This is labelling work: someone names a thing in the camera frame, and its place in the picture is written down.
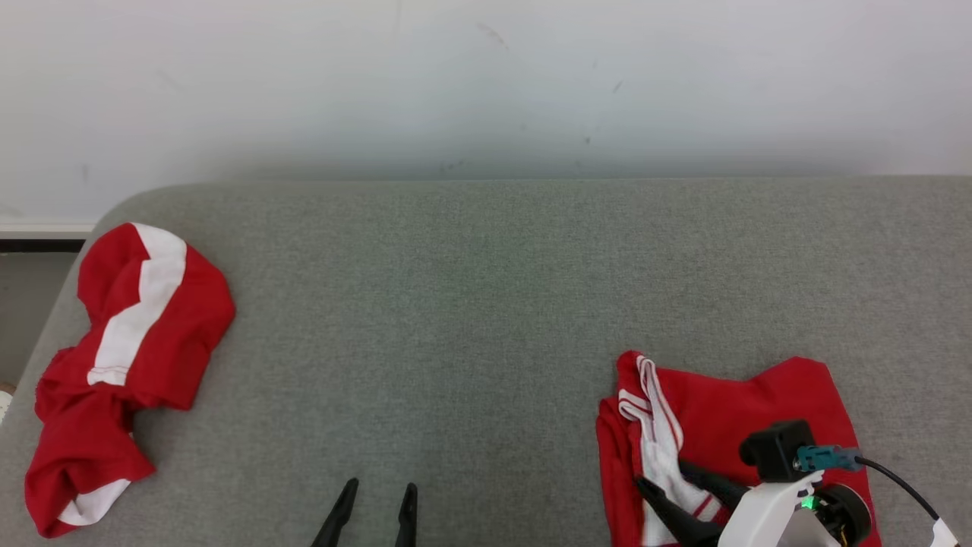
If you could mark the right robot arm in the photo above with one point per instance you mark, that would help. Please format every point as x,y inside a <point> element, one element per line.
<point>847,516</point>

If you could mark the small white rounded object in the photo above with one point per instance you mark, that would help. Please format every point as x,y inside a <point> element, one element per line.
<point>4,403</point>

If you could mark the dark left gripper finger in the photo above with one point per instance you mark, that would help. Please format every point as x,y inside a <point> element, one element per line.
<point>338,520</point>
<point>407,524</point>

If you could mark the grey fabric sofa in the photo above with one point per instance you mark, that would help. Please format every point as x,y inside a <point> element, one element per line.
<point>456,342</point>

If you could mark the white and black skirting board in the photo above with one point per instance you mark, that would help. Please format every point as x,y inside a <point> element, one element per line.
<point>38,245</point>

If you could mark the red garment with white panel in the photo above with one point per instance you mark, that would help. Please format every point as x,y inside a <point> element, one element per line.
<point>175,319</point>

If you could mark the red Bulls number jersey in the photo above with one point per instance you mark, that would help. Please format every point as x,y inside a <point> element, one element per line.
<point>721,410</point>

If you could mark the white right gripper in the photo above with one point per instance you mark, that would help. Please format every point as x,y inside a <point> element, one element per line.
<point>763,516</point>

